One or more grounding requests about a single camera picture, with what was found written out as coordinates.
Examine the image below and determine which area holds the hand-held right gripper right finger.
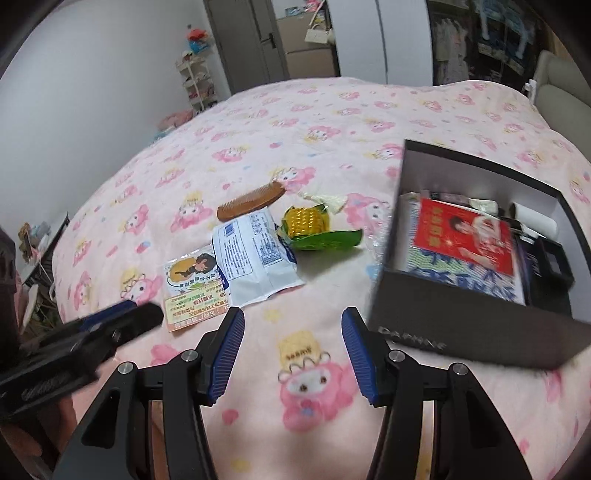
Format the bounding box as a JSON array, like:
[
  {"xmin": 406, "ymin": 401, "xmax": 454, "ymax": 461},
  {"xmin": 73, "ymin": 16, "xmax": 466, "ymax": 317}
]
[{"xmin": 341, "ymin": 308, "xmax": 532, "ymax": 480}]

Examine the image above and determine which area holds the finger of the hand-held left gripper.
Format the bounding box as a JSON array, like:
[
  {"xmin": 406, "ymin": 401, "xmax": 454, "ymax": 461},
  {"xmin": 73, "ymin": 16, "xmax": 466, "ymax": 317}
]
[
  {"xmin": 108, "ymin": 303, "xmax": 164, "ymax": 347},
  {"xmin": 76, "ymin": 300, "xmax": 139, "ymax": 335}
]

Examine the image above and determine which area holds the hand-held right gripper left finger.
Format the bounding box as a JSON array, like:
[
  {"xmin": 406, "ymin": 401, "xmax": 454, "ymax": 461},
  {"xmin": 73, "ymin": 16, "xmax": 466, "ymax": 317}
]
[{"xmin": 52, "ymin": 307, "xmax": 246, "ymax": 480}]

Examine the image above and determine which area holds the dark cardboard box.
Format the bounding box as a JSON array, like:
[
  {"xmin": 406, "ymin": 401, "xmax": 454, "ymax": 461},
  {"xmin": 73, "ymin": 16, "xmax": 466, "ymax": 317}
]
[{"xmin": 367, "ymin": 138, "xmax": 591, "ymax": 370}]

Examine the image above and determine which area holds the yellow green corn snack packet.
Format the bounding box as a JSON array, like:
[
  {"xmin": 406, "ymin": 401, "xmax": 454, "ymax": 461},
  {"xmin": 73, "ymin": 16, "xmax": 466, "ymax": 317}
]
[{"xmin": 277, "ymin": 205, "xmax": 363, "ymax": 252}]

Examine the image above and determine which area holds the cartoon figure sachet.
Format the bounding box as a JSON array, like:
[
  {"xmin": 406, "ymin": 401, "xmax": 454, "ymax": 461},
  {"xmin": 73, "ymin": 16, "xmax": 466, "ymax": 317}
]
[{"xmin": 161, "ymin": 251, "xmax": 232, "ymax": 333}]

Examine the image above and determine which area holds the white blue packet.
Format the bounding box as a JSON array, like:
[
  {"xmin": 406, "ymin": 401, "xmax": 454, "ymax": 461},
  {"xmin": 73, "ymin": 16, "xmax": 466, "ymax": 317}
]
[{"xmin": 211, "ymin": 208, "xmax": 305, "ymax": 308}]

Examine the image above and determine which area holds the clear plastic bag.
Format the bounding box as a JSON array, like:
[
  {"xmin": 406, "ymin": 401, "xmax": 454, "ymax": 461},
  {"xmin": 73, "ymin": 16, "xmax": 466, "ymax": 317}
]
[{"xmin": 365, "ymin": 203, "xmax": 398, "ymax": 278}]

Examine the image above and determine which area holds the cartoon printed pouch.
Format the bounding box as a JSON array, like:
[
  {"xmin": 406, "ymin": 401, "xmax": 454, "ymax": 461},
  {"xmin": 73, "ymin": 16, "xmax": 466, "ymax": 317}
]
[{"xmin": 399, "ymin": 198, "xmax": 527, "ymax": 305}]

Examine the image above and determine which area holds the red booklet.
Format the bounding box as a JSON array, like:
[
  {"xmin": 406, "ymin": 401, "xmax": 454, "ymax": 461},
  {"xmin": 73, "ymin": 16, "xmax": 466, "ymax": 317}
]
[{"xmin": 413, "ymin": 198, "xmax": 515, "ymax": 278}]

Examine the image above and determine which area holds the wooden comb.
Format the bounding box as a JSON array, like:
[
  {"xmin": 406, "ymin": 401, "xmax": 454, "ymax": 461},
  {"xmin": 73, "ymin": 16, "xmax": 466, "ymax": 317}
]
[{"xmin": 217, "ymin": 181, "xmax": 284, "ymax": 222}]

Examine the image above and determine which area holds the cream tassel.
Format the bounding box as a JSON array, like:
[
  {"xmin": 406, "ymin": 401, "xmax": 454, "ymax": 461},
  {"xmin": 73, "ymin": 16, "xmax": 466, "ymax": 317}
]
[{"xmin": 302, "ymin": 191, "xmax": 345, "ymax": 215}]

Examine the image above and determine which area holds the pink plush cushion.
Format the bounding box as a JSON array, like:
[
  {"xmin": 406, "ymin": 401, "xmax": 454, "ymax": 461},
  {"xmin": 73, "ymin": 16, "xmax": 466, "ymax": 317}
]
[{"xmin": 159, "ymin": 108, "xmax": 195, "ymax": 132}]

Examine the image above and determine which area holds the white roll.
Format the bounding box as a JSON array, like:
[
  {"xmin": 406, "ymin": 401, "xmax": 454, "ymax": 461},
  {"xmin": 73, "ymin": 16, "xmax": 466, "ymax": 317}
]
[{"xmin": 510, "ymin": 202, "xmax": 559, "ymax": 238}]

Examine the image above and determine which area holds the pink printed blanket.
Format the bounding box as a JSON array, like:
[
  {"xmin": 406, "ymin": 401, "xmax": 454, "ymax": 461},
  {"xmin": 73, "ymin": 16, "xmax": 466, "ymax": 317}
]
[{"xmin": 51, "ymin": 76, "xmax": 591, "ymax": 480}]

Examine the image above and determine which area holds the white shelf rack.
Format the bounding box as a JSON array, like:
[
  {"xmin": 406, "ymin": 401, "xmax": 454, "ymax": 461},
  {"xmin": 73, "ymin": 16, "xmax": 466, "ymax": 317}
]
[{"xmin": 175, "ymin": 51, "xmax": 220, "ymax": 114}]

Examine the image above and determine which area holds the red blue plush toy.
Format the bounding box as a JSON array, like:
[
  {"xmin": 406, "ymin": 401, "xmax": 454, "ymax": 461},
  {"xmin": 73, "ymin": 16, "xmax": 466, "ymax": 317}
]
[{"xmin": 185, "ymin": 23, "xmax": 211, "ymax": 54}]

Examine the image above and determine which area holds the grey door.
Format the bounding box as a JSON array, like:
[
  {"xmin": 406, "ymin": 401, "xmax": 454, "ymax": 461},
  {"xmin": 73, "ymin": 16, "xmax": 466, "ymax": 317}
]
[{"xmin": 203, "ymin": 0, "xmax": 289, "ymax": 95}]

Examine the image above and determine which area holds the beige cabinet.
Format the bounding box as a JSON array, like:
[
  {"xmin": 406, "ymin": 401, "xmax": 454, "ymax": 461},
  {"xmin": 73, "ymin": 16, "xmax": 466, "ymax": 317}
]
[{"xmin": 276, "ymin": 14, "xmax": 337, "ymax": 79}]

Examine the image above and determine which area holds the dark glass wardrobe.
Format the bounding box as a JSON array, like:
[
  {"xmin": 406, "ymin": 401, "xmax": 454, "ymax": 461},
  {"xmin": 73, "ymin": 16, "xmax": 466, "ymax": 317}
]
[{"xmin": 427, "ymin": 0, "xmax": 555, "ymax": 88}]

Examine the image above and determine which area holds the white wardrobe door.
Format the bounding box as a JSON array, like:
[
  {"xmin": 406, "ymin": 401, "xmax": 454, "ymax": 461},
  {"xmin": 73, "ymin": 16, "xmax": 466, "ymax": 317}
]
[{"xmin": 330, "ymin": 0, "xmax": 435, "ymax": 86}]

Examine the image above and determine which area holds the white handbag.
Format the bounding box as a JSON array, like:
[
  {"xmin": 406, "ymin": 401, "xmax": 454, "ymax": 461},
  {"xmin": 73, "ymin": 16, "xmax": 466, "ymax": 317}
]
[{"xmin": 305, "ymin": 25, "xmax": 335, "ymax": 44}]

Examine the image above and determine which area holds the grey padded headboard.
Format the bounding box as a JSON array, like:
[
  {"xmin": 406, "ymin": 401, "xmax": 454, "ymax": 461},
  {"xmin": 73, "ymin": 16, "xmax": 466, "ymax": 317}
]
[{"xmin": 536, "ymin": 50, "xmax": 591, "ymax": 164}]

